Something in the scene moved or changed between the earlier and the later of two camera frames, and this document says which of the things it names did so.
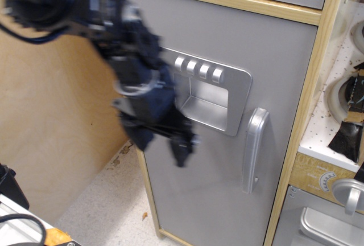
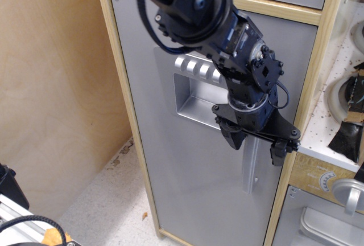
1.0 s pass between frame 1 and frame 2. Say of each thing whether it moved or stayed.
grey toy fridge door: stayed
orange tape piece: stayed
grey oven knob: stayed
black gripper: moved
